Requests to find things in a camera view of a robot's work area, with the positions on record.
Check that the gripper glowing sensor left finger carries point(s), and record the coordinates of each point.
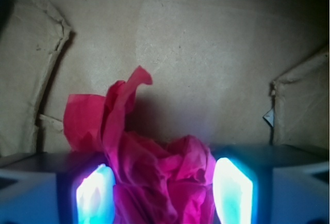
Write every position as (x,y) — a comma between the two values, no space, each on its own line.
(67,187)

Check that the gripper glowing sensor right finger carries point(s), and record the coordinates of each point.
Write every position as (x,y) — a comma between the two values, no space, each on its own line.
(271,184)

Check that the brown paper bag tray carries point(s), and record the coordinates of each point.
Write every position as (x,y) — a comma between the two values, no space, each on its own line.
(228,72)

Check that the red paper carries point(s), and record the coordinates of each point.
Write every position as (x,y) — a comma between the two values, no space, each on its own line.
(154,183)

